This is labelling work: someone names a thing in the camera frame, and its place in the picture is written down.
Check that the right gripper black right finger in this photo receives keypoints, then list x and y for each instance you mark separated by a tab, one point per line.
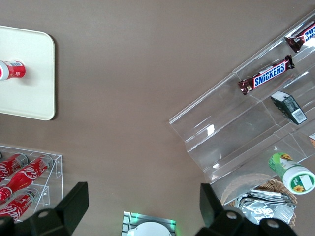
214	206

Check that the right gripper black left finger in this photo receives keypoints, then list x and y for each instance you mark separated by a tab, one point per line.
71	204

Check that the light wicker basket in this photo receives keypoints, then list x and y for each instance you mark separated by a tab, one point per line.
273	184

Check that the beige plastic tray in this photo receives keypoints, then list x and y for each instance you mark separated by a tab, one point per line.
29	98

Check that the clear acrylic bottle rack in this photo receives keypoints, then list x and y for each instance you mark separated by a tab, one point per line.
55	182

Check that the silver foil snack bag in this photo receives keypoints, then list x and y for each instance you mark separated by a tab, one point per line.
261	211
270	195

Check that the red cola bottle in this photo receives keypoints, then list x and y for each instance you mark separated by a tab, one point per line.
17	205
12	164
27	175

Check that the clear acrylic stepped stand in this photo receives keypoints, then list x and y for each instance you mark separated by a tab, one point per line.
221	127

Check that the green white drink bottle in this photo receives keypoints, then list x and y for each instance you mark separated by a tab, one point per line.
292	173

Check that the red white paper box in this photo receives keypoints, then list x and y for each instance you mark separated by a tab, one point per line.
312	141

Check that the small black carton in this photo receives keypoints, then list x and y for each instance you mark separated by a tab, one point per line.
289	107

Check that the Snickers chocolate bar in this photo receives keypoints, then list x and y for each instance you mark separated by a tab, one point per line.
267	75
304	37

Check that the red white yogurt cup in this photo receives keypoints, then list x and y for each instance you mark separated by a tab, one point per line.
12	70

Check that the aluminium arm base plate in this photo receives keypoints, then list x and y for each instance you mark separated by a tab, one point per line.
128	217

